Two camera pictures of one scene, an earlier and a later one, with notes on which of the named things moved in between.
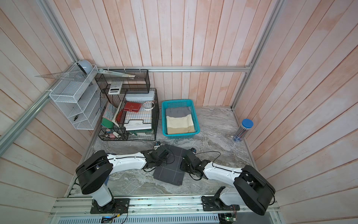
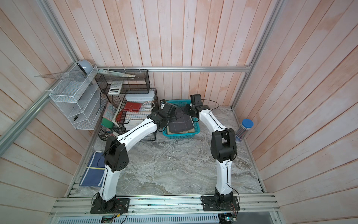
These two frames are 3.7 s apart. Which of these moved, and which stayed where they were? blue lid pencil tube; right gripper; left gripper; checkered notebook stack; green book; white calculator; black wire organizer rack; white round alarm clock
Moved: left gripper; right gripper
Stayed: green book; black wire organizer rack; white calculator; white round alarm clock; checkered notebook stack; blue lid pencil tube
